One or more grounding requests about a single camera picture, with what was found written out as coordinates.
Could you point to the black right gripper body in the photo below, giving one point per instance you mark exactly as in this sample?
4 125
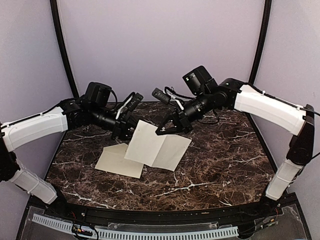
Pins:
185 124

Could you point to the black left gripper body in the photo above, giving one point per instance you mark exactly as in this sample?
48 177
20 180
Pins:
119 127

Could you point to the beige letter paper sheet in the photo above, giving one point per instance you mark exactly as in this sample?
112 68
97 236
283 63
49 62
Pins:
156 151

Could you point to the cream paper envelope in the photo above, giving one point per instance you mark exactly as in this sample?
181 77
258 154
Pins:
112 160

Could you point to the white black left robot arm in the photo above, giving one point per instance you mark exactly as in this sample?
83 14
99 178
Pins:
69 114

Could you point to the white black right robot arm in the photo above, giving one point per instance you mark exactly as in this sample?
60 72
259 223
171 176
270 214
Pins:
244 97

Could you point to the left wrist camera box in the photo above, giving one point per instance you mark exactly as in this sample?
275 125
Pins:
134 101

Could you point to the black front rail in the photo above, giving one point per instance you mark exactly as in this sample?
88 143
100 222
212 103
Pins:
102 216

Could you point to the white slotted cable duct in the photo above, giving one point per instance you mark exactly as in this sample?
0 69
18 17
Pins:
138 232

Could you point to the black right frame post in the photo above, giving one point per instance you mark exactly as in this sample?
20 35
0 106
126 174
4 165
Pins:
261 41

